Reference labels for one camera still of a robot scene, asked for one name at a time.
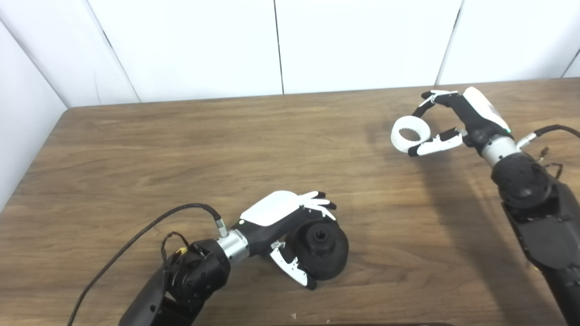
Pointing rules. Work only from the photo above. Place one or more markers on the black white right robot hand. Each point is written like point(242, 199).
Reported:
point(480, 122)

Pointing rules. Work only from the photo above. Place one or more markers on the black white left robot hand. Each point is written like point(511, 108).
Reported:
point(272, 210)

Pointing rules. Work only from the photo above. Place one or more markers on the round black plastic part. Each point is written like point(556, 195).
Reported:
point(331, 258)

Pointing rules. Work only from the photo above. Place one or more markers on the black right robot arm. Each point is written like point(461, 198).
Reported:
point(539, 217)

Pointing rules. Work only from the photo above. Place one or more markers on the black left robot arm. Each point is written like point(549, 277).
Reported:
point(195, 280)

